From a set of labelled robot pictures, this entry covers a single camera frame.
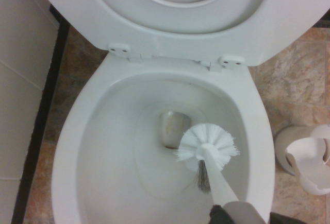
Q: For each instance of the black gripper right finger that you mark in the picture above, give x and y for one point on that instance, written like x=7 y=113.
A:
x=286 y=219

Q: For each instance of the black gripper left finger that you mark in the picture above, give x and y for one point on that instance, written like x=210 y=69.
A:
x=218 y=215

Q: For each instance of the white toilet brush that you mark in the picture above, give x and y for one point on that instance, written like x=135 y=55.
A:
x=216 y=162

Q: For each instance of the white toilet brush holder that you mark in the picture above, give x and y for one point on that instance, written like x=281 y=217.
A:
x=291 y=139

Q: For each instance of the white toilet bowl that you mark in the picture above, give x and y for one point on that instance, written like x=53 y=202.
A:
x=90 y=144

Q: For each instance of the white toilet seat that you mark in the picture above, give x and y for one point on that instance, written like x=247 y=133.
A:
x=77 y=7

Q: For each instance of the black rubber baseboard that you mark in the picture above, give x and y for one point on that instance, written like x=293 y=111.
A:
x=41 y=105
x=322 y=24

